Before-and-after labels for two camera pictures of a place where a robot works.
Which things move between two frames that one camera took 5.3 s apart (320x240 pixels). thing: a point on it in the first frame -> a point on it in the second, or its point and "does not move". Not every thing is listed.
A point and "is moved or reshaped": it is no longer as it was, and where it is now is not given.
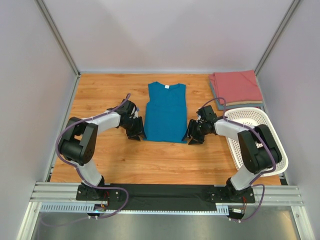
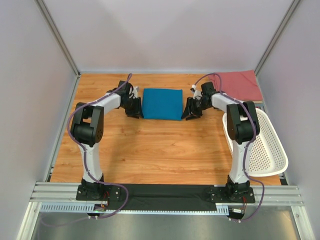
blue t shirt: [166, 114] is moved or reshaped
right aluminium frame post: [291, 12] does not move
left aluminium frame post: [48, 18] does not move
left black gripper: [136, 127] -> [133, 107]
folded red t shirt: [236, 86] does not move
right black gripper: [195, 130] -> [193, 108]
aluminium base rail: [263, 195] does not move
